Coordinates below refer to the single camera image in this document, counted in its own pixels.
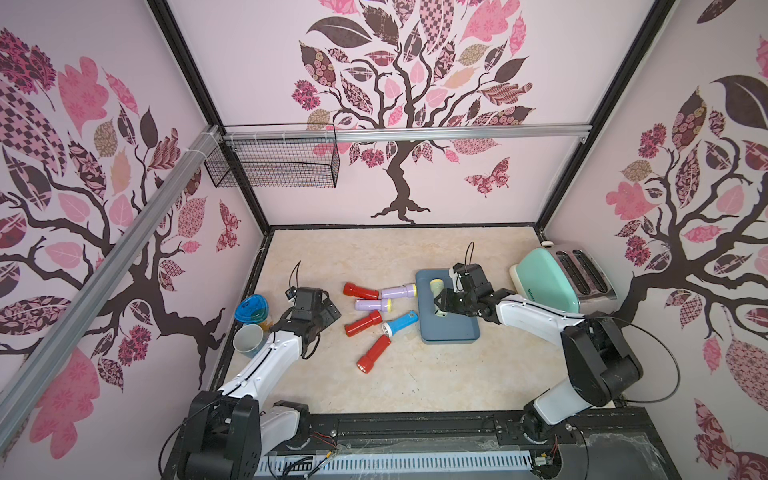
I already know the red flashlight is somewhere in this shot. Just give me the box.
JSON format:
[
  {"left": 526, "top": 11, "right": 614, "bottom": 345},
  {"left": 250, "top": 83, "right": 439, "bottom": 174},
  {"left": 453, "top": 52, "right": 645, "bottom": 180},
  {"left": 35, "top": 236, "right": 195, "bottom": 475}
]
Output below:
[
  {"left": 357, "top": 335, "right": 391, "bottom": 374},
  {"left": 344, "top": 311, "right": 383, "bottom": 337},
  {"left": 343, "top": 282, "right": 380, "bottom": 300}
]

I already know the purple flashlight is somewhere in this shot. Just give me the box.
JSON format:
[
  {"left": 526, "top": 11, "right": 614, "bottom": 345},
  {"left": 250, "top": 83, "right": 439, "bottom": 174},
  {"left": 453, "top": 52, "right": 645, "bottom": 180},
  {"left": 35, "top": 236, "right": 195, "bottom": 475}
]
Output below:
[
  {"left": 380, "top": 283, "right": 417, "bottom": 299},
  {"left": 354, "top": 299, "right": 392, "bottom": 312}
]

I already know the blue flashlight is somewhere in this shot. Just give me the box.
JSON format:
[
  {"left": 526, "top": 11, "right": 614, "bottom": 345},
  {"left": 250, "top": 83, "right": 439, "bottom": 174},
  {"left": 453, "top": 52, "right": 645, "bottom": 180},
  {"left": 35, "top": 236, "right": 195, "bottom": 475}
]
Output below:
[{"left": 382, "top": 311, "right": 419, "bottom": 338}]

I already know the pale green flashlight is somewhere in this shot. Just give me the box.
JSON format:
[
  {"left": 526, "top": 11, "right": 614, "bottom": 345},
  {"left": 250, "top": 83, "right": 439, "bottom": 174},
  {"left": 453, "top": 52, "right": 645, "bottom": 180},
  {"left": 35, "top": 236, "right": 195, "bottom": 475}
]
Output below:
[{"left": 429, "top": 278, "right": 447, "bottom": 318}]

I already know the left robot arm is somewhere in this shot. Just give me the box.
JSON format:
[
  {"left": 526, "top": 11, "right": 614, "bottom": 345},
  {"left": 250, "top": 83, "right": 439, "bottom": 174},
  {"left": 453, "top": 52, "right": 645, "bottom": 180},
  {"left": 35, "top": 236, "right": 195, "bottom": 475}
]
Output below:
[{"left": 176, "top": 287, "right": 341, "bottom": 479}]

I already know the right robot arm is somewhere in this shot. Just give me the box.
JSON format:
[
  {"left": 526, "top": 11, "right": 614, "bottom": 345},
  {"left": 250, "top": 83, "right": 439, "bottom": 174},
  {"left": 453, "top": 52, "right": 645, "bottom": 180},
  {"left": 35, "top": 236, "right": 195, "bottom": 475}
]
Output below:
[{"left": 434, "top": 263, "right": 643, "bottom": 442}]

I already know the blue-grey storage tray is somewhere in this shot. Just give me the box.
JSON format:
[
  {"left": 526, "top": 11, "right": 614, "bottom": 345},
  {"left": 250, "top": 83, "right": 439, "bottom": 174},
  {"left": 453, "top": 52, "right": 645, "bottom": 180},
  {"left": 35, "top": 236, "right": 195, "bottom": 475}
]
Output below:
[{"left": 415, "top": 268, "right": 481, "bottom": 346}]

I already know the blue-lid printed cup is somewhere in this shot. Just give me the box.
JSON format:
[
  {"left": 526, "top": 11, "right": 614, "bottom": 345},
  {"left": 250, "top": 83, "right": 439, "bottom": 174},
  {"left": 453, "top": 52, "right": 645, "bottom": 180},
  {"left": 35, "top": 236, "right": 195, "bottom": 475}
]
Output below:
[{"left": 234, "top": 294, "right": 272, "bottom": 331}]

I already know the mint green toaster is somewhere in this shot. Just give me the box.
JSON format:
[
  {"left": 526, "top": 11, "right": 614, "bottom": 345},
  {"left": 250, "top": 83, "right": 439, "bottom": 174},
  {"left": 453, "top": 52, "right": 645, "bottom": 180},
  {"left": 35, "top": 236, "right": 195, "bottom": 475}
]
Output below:
[{"left": 509, "top": 243, "right": 619, "bottom": 315}]

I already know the white slotted cable duct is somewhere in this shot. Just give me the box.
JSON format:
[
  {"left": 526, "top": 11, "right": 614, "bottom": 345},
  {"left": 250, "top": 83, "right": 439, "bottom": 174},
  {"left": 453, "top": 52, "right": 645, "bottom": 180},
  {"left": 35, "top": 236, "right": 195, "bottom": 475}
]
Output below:
[{"left": 254, "top": 451, "right": 532, "bottom": 479}]

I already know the black wire basket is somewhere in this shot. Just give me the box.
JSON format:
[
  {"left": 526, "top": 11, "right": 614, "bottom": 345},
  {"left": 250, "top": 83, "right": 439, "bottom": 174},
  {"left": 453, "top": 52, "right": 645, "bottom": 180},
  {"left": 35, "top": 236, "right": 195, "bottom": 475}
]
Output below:
[{"left": 204, "top": 122, "right": 341, "bottom": 188}]

